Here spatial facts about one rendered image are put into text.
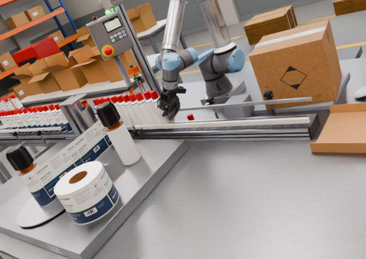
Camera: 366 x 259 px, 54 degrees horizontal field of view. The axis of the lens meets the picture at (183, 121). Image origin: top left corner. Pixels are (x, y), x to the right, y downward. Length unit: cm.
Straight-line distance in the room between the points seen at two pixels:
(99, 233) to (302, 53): 102
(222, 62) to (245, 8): 576
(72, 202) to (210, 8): 105
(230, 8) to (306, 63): 610
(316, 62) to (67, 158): 113
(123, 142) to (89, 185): 32
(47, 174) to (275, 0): 616
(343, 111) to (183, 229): 77
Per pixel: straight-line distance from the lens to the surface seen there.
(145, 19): 603
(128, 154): 162
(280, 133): 146
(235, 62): 181
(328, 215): 111
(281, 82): 159
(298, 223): 110
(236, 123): 153
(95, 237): 135
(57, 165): 169
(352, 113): 152
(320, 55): 152
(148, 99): 180
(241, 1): 755
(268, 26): 566
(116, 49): 187
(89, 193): 137
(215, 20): 179
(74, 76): 411
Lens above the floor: 159
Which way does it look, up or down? 23 degrees down
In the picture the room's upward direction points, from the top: 24 degrees counter-clockwise
